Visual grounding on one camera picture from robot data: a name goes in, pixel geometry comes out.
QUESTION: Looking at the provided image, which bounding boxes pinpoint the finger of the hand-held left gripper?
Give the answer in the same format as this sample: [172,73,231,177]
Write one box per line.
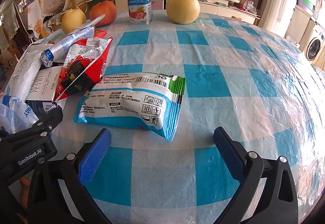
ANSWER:
[15,107,63,142]

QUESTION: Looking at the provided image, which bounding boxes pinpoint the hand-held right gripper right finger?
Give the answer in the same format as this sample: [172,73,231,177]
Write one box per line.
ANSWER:
[213,126,298,224]

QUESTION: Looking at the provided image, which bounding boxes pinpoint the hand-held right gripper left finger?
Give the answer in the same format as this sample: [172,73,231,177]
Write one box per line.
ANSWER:
[27,128,112,224]

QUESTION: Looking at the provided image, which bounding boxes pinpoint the white blue dotted wrapper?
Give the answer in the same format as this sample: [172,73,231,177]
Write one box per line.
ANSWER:
[0,95,40,134]

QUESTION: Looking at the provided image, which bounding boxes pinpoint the white milk carton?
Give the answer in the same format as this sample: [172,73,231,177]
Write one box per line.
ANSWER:
[25,65,64,115]

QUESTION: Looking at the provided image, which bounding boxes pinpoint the black gold chocolate wrapper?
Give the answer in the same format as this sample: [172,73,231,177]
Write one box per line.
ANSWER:
[60,58,103,93]

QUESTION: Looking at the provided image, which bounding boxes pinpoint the blue white snack packet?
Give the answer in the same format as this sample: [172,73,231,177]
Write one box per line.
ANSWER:
[72,72,186,142]

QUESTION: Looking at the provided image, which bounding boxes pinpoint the red foil snack wrapper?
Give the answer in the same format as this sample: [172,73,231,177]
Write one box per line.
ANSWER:
[54,36,114,101]

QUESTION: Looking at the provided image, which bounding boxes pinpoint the white blue tube wrapper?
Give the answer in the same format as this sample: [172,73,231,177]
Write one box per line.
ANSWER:
[41,15,106,67]

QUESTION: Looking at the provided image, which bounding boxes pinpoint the blue checked tablecloth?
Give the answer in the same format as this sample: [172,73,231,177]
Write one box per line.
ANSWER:
[5,10,325,224]

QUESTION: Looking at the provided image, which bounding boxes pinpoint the orange printed cloth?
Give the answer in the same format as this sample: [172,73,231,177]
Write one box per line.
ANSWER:
[27,0,51,39]

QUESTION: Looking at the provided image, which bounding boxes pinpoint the small yellow pear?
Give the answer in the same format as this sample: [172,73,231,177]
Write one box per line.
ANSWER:
[61,9,87,34]

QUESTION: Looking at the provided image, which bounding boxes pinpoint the red apple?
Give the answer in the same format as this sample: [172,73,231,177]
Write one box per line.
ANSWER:
[90,0,118,27]

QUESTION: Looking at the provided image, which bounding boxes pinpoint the white washing machine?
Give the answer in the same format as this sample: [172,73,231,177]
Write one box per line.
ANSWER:
[303,21,325,62]

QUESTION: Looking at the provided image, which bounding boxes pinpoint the cream tv stand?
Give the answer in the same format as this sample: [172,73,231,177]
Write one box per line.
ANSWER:
[107,0,262,25]

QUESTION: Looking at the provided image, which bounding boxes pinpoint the large yellow pear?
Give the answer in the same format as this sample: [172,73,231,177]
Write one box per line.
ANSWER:
[166,0,200,25]

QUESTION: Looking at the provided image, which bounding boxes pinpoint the pink case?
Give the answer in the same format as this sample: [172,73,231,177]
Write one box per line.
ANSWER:
[152,0,167,11]

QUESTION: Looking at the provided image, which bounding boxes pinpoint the stacked plastic basins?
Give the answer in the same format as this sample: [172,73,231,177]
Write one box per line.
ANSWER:
[296,0,318,15]

